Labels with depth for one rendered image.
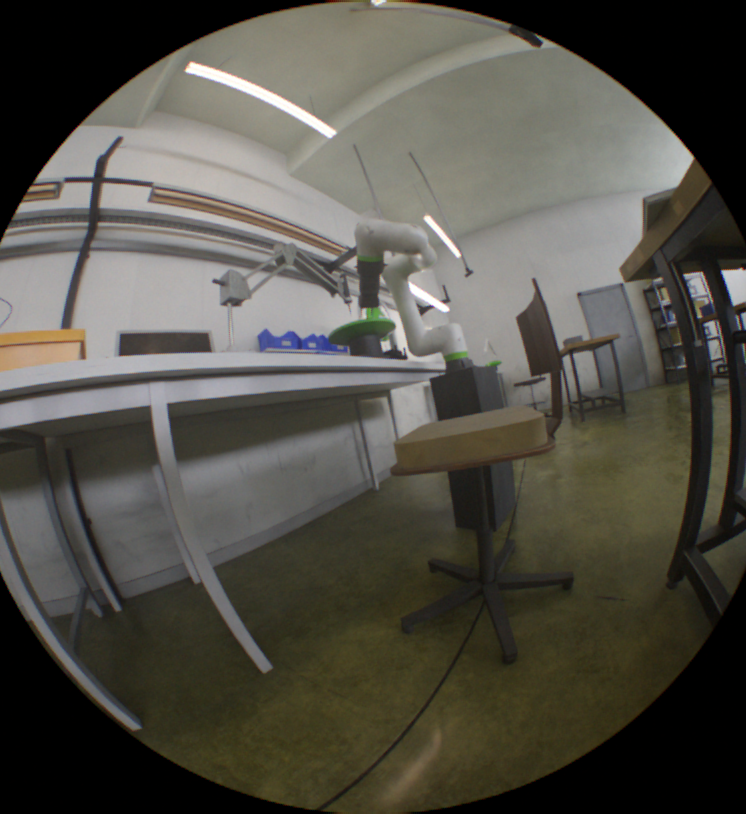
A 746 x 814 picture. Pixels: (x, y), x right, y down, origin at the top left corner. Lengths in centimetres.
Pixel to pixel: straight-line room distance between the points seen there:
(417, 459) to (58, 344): 90
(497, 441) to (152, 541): 160
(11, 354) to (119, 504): 102
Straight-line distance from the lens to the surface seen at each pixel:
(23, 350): 79
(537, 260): 605
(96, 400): 66
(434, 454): 54
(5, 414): 75
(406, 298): 124
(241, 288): 82
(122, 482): 155
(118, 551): 163
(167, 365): 62
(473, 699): 76
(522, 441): 53
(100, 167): 181
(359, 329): 104
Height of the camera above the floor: 70
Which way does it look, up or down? 1 degrees up
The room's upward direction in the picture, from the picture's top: 12 degrees counter-clockwise
